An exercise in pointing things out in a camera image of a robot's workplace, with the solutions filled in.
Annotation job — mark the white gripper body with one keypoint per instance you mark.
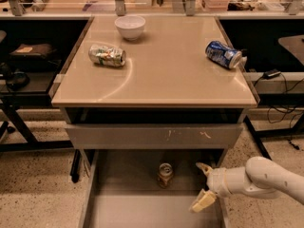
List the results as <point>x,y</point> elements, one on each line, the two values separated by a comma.
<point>216,181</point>

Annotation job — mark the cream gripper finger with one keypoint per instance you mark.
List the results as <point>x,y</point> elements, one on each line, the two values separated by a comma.
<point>203,200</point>
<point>206,169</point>

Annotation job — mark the orange soda can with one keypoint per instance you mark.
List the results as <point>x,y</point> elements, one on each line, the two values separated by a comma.
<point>165,174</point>

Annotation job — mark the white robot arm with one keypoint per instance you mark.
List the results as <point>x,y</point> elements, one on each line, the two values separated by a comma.
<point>259,178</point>

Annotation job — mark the closed grey top drawer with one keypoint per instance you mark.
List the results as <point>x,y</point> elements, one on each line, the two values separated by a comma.
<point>153,136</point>

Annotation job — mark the open grey middle drawer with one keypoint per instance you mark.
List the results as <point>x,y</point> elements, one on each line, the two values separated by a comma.
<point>123,191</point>

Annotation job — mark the grey drawer cabinet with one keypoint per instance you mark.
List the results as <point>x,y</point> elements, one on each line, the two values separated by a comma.
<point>166,79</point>

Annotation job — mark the blue soda can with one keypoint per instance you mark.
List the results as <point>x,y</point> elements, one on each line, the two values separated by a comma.
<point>223,55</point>

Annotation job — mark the crushed green silver can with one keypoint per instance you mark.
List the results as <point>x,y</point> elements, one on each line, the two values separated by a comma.
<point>107,56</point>

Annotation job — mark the black power adapter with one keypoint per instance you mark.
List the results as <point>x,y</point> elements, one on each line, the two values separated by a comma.
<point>271,74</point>

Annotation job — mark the white ceramic bowl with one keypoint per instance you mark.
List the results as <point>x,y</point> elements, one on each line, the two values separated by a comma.
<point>131,27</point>

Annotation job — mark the black bag on shelf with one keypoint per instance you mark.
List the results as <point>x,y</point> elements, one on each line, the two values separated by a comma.
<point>32,55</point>

